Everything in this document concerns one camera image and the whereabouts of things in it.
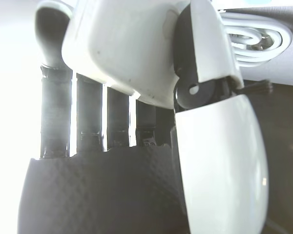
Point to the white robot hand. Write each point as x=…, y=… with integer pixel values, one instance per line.
x=100, y=195

